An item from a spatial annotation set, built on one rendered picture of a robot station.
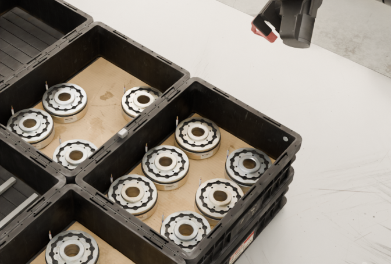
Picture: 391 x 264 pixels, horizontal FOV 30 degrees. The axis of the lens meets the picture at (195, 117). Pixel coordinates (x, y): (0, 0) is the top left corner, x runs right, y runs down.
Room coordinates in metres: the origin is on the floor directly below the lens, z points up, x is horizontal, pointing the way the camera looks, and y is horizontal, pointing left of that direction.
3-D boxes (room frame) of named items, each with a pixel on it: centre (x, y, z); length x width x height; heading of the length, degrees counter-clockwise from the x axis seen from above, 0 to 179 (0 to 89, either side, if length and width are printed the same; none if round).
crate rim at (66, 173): (1.13, 0.25, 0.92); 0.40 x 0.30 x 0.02; 146
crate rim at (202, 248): (0.96, 0.00, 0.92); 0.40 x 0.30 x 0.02; 146
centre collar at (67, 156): (1.00, 0.25, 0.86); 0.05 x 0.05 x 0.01
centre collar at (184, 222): (0.83, 0.00, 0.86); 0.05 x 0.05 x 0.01
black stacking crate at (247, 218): (0.96, 0.00, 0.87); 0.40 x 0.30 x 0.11; 146
